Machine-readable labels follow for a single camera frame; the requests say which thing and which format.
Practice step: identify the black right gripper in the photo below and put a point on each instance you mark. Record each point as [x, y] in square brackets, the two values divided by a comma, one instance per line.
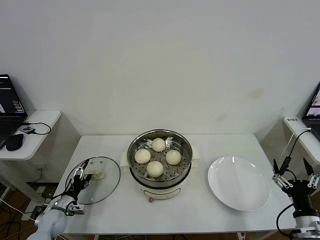
[301, 192]

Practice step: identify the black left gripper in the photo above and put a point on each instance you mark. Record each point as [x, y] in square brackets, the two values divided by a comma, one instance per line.
[77, 186]

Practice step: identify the round glass lid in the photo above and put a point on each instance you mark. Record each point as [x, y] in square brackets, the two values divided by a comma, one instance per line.
[105, 187]

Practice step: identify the white steamed baozi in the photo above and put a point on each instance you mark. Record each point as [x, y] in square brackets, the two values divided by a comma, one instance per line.
[155, 169]
[158, 145]
[142, 156]
[173, 157]

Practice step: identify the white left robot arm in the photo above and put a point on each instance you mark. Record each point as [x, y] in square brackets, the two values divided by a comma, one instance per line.
[50, 222]

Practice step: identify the stainless steel steamer basket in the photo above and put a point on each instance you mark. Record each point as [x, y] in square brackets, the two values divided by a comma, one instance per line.
[185, 160]

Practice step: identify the white labelled box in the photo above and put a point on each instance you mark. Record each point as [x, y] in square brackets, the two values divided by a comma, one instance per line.
[293, 119]

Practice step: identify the black laptop with pink screen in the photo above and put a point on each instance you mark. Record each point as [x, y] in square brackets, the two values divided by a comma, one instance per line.
[313, 117]

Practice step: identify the white side table with mouse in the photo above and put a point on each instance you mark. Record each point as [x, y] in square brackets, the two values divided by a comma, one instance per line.
[37, 145]

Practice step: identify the white round plate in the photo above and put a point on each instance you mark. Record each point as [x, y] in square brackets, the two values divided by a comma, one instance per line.
[237, 185]

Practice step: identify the small grey usb hub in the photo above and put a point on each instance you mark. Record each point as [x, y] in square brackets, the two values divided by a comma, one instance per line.
[27, 129]

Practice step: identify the black computer mouse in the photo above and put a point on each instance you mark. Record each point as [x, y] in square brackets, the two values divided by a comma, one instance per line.
[15, 142]

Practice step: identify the black laptop with dark screen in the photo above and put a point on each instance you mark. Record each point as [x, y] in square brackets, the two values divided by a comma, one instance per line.
[10, 100]

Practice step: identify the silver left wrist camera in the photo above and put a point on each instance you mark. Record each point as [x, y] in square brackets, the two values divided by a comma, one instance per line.
[76, 210]

